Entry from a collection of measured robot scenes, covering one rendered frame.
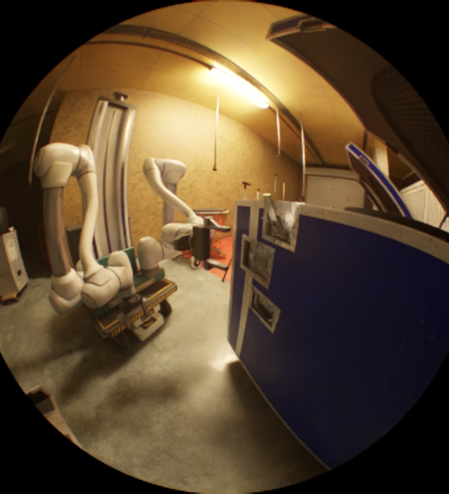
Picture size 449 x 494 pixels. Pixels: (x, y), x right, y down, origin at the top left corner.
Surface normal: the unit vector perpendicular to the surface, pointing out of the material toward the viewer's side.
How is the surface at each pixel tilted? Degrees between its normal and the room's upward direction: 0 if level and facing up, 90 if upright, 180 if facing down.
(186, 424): 0
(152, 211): 90
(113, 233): 90
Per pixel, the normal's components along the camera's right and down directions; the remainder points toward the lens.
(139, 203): 0.69, 0.25
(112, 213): 0.91, 0.15
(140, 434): 0.03, -0.95
